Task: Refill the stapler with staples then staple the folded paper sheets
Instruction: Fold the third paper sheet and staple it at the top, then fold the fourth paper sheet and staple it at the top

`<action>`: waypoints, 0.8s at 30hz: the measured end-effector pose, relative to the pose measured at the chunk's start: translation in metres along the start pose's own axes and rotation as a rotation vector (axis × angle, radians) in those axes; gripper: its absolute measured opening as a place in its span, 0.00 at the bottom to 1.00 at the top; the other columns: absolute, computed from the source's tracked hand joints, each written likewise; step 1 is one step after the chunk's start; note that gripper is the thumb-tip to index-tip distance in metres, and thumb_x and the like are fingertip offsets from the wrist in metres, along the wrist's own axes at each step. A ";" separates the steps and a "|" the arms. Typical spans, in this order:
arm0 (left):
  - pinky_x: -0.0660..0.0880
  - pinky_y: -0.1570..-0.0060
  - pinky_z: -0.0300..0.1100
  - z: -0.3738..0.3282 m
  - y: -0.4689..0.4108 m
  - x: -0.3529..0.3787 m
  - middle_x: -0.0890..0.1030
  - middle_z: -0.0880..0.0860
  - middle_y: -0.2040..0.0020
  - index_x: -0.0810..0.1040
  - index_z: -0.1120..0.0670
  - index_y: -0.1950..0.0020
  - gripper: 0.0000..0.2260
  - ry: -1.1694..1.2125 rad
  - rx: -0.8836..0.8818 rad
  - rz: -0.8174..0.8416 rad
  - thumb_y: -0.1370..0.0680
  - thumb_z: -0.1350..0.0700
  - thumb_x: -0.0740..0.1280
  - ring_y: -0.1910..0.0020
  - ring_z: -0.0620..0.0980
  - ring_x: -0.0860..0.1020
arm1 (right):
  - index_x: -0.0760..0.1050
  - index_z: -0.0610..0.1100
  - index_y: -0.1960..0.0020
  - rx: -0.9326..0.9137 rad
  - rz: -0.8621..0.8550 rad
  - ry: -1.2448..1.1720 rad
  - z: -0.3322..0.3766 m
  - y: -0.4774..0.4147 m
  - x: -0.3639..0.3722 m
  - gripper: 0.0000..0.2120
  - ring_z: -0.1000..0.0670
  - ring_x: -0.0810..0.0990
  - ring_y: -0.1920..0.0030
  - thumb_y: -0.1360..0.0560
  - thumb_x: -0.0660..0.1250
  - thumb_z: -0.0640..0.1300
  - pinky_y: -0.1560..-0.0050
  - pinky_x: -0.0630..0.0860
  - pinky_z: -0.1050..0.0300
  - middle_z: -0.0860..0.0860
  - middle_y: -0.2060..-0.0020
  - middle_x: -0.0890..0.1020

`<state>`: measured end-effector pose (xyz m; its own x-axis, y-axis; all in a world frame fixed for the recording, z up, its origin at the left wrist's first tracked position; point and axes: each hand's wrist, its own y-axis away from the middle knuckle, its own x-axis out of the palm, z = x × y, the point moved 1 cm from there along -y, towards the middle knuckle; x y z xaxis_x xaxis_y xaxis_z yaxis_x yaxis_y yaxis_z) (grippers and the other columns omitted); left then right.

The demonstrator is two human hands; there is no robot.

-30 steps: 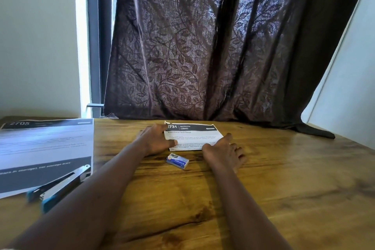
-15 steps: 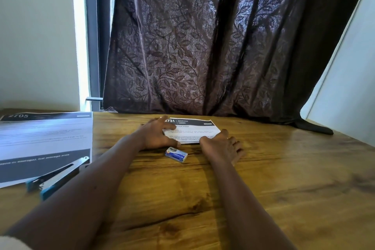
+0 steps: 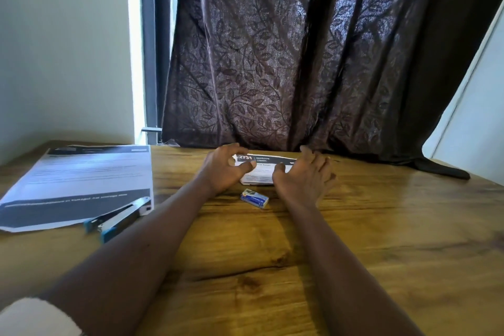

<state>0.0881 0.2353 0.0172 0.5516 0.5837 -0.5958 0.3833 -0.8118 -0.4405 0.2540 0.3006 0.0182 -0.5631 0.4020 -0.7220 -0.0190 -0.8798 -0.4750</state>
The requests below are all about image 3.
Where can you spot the person's left hand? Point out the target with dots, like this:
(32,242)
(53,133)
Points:
(218,172)

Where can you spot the person's right hand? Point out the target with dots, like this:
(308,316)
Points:
(305,184)

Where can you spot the person's right thumb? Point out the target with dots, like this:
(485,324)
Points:
(279,172)

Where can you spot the person's left thumb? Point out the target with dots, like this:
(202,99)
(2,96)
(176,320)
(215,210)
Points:
(245,167)

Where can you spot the small printed paper stack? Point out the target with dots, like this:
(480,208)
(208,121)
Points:
(263,168)

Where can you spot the person's left forearm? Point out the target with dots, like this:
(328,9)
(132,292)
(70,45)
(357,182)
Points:
(137,253)

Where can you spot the person's right forearm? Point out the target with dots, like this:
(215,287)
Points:
(334,268)

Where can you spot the small blue staples box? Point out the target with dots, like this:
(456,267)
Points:
(255,198)

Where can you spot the dark brown leaf-patterned curtain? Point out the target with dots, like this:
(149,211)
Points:
(315,52)

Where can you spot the blue and silver stapler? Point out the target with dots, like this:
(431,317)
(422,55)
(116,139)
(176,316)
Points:
(118,219)

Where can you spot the large printed paper sheets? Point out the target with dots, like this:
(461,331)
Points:
(74,182)

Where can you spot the white door panel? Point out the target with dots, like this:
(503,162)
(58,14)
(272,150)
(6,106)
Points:
(472,123)

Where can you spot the white sleeve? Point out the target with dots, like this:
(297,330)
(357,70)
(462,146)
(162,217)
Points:
(33,318)

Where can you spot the grey window frame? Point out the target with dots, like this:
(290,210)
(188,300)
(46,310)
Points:
(151,44)

